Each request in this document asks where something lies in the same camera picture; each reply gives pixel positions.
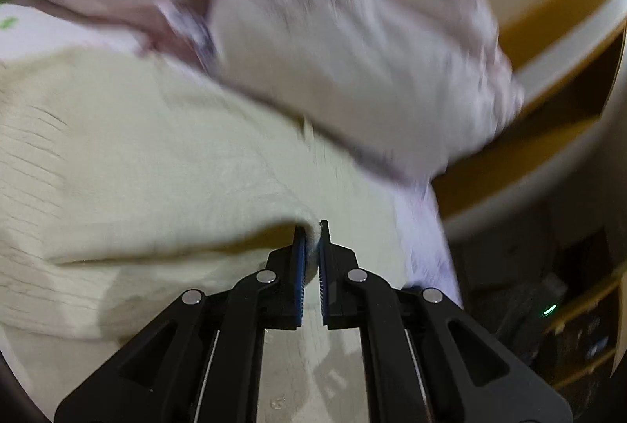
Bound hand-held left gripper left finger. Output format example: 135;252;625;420
54;223;310;423

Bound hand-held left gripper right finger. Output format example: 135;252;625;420
317;220;574;423

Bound cream knit sweater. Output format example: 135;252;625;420
0;47;410;423

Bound large pink floral pillow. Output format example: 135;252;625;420
206;0;526;185

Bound dark device with green light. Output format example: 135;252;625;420
500;276;571;355

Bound wooden shelf unit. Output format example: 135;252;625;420
544;266;627;389

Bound pink floral bed sheet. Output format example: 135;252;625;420
0;0;464;306

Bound wooden bed frame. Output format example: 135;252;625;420
433;0;627;238

